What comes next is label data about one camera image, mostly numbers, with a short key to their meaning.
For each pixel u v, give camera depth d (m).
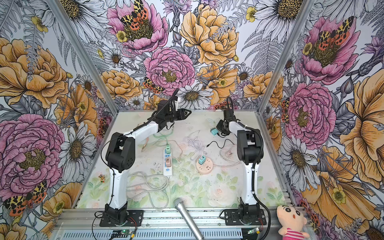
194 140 1.02
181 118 0.87
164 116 0.79
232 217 0.74
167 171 0.88
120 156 0.57
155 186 0.85
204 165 0.89
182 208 0.75
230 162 0.94
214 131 1.07
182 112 0.87
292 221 0.68
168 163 0.86
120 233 0.71
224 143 1.02
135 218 0.75
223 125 0.97
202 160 0.87
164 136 1.07
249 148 0.61
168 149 0.92
